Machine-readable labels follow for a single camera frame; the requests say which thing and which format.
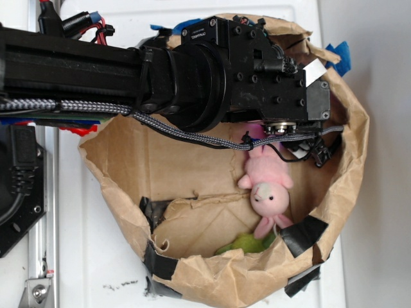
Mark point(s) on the green plush toy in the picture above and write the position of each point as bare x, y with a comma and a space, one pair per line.
248, 243

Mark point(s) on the white plastic lid board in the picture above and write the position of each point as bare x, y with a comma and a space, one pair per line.
97, 267

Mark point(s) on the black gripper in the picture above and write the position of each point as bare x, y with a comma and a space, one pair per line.
246, 78

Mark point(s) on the brown paper bag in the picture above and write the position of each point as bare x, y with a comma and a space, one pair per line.
177, 203

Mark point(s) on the aluminium rail with bracket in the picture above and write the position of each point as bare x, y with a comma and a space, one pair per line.
41, 288

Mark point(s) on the pink plush bunny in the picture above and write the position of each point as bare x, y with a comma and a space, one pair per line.
268, 179

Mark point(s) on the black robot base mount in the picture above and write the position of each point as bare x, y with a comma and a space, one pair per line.
21, 183

